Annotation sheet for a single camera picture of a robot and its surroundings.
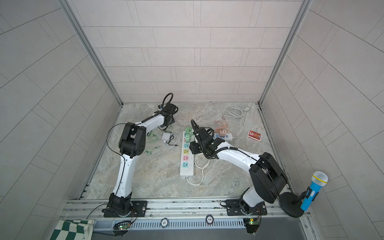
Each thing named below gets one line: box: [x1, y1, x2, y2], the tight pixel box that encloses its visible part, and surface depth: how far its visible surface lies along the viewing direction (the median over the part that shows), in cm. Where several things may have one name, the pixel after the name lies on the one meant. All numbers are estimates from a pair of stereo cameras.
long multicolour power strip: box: [179, 131, 195, 177], surface depth 86 cm
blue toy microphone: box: [300, 171, 329, 212], surface depth 59 cm
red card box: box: [247, 129, 263, 142], surface depth 98 cm
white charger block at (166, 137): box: [161, 132, 171, 143], surface depth 97 cm
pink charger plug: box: [219, 130, 226, 137], surface depth 93 cm
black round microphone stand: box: [279, 191, 307, 218], surface depth 72 cm
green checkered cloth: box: [49, 219, 95, 240], surface depth 65 cm
